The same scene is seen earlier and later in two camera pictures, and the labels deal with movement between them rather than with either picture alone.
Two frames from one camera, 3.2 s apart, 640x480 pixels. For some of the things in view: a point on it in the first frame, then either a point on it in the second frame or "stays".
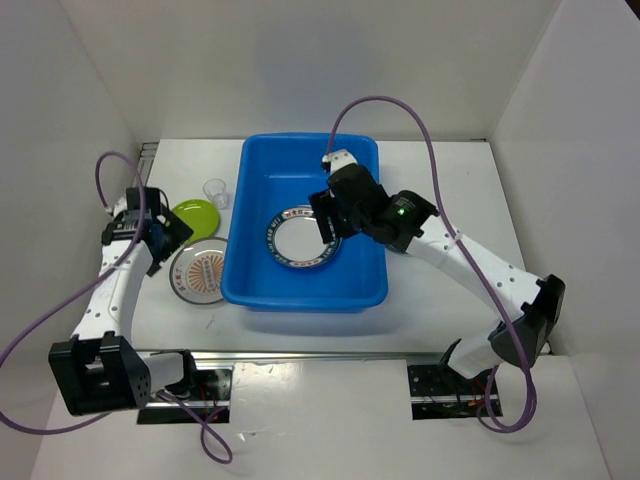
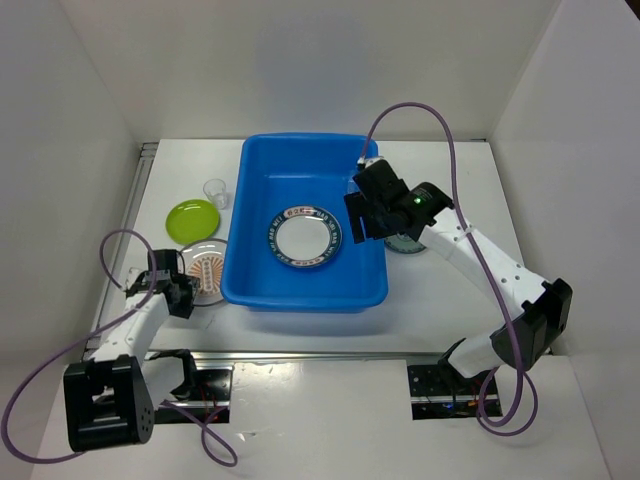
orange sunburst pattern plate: [196, 270] stays
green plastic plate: [201, 217] stays
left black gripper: [177, 232] → [189, 284]
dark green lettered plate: [293, 239] stays
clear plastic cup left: [215, 190] stays
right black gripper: [324, 206] → [355, 204]
